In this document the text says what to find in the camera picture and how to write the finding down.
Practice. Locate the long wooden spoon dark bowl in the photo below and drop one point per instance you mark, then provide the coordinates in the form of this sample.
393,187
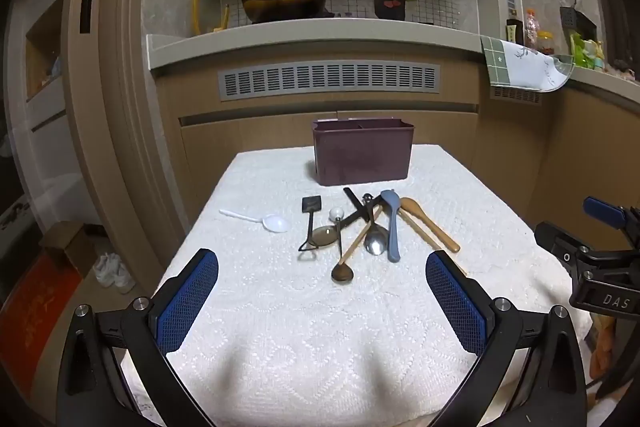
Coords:
342,273

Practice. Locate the brown wooden spoon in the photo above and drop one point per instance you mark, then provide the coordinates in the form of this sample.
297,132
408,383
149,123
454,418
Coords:
417,211

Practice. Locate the green packet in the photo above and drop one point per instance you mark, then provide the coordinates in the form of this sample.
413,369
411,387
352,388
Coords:
587,52

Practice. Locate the white plastic spoon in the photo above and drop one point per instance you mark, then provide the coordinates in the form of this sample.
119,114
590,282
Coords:
276,223

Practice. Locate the white lace tablecloth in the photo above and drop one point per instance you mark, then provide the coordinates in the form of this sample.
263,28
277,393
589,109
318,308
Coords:
280,307

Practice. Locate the metal spoon white knob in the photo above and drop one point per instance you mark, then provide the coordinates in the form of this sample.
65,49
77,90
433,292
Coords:
336,213

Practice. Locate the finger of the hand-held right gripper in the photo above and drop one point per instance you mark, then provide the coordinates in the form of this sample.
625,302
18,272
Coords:
602,208
557,239

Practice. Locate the dark sauce bottle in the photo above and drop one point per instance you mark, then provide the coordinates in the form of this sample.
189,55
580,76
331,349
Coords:
514,32

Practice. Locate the white sneaker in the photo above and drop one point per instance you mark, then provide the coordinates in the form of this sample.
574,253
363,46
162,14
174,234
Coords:
125,282
107,267

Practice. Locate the wooden door frame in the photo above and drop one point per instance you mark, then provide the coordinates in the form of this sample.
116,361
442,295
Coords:
125,107

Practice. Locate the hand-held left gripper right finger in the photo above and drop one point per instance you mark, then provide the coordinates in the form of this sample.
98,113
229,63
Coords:
457,307

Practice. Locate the yellow rimmed glass pot lid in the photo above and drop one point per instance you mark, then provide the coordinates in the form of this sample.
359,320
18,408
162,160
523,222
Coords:
207,2

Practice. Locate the green white dish towel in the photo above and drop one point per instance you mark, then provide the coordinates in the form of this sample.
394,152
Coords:
520,64

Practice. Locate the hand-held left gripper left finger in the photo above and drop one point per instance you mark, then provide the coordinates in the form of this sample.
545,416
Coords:
190,302

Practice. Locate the purple plastic utensil holder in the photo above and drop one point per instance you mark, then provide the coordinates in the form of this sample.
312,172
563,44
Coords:
360,157

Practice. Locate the light stone countertop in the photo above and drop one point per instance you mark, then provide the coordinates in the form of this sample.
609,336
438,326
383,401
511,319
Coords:
300,39

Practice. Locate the wooden kitchen cabinet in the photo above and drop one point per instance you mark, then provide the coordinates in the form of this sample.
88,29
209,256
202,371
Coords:
250,132

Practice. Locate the orange capped bottle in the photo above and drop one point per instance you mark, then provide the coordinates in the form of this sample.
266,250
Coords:
531,29

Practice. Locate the black utensil rack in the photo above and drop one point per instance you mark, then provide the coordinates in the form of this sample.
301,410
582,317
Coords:
577,22

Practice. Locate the cardboard box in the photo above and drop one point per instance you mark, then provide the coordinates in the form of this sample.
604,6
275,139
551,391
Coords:
70,247

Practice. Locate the small black spatula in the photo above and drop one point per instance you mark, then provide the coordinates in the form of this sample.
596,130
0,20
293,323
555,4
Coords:
311,205

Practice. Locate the red printed box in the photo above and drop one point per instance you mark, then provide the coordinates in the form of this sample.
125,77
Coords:
35,307

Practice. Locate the small grey vent grille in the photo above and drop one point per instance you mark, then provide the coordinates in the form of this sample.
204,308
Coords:
517,94

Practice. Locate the large grey vent grille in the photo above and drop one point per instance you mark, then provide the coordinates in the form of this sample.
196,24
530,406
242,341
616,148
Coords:
330,79

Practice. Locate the thin wooden stick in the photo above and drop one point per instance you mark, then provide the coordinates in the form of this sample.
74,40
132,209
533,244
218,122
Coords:
415,229

